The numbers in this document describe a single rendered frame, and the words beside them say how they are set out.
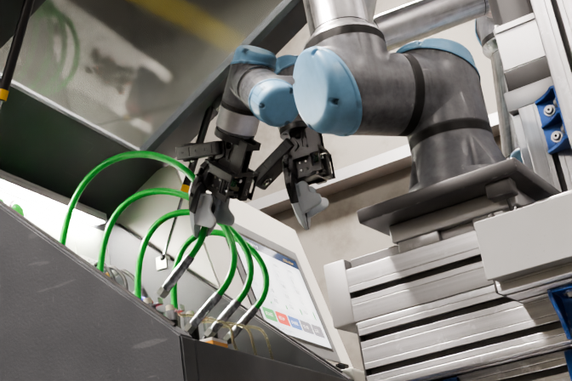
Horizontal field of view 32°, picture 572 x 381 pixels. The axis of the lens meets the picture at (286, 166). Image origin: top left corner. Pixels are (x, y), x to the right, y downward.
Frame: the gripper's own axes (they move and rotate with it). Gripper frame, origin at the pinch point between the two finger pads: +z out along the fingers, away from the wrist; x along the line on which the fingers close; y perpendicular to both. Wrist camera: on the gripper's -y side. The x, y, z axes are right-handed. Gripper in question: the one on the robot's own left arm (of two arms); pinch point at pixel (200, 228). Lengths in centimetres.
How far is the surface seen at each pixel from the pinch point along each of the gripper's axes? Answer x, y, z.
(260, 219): 74, -46, 26
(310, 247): 271, -166, 113
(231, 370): -18.1, 30.3, 8.7
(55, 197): 1.8, -44.6, 13.4
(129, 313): -32.4, 20.0, 1.7
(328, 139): 288, -187, 61
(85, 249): 11, -42, 26
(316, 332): 75, -18, 46
